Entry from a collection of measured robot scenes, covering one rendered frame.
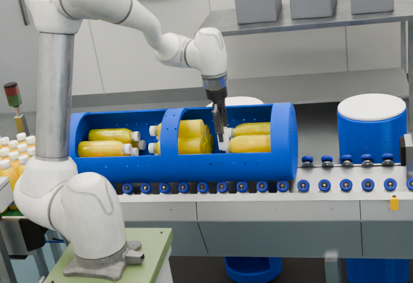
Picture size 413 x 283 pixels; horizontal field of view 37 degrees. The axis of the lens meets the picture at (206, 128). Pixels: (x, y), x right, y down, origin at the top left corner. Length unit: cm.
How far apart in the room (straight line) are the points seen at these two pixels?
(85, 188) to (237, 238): 86
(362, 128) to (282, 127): 52
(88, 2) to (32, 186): 57
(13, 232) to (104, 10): 117
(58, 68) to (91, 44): 414
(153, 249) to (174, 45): 72
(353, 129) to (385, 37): 299
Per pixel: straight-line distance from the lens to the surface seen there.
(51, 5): 182
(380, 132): 262
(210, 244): 249
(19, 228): 258
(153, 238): 196
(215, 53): 212
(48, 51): 186
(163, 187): 238
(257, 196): 231
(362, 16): 467
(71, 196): 176
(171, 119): 230
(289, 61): 563
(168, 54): 219
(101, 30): 591
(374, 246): 242
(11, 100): 301
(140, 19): 185
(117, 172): 238
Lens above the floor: 208
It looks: 23 degrees down
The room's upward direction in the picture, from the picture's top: 9 degrees counter-clockwise
